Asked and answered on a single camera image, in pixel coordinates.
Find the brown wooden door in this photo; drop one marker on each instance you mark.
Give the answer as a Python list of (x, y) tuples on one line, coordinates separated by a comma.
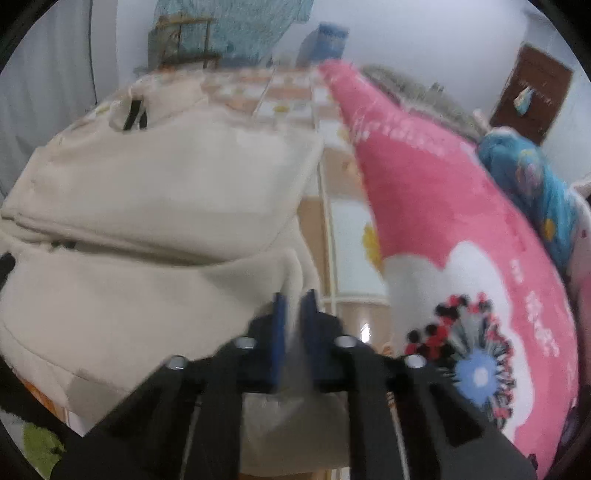
[(545, 78)]

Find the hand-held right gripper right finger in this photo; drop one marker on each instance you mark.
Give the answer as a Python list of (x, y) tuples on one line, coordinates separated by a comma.
[(308, 341)]

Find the cream zip sweatshirt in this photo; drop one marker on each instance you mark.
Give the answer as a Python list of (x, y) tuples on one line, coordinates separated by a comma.
[(161, 184)]

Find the grey blanket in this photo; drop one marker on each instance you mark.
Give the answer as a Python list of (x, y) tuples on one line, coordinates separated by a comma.
[(425, 97)]

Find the teal patterned wall cloth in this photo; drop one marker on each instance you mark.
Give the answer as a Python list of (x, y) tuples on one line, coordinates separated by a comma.
[(258, 23)]

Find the green fluffy cloth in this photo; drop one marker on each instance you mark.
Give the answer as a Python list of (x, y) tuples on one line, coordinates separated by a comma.
[(44, 450)]

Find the wooden chair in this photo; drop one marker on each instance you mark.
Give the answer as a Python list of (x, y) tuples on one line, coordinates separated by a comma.
[(184, 57)]

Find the pink floral blanket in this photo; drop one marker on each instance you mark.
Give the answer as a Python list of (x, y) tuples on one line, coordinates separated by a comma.
[(438, 194)]

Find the coffee cup patterned tablecloth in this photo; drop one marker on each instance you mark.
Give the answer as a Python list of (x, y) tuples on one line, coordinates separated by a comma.
[(351, 240)]

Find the blue printed cloth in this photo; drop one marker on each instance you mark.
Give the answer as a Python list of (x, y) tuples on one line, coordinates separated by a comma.
[(531, 184)]

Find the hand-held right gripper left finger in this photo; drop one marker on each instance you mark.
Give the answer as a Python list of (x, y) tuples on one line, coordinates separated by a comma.
[(279, 341)]

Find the small hanging cloth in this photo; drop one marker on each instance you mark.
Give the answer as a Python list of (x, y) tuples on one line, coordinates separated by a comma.
[(523, 101)]

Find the white curtain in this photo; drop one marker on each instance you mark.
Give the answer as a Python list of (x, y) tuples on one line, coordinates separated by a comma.
[(46, 69)]

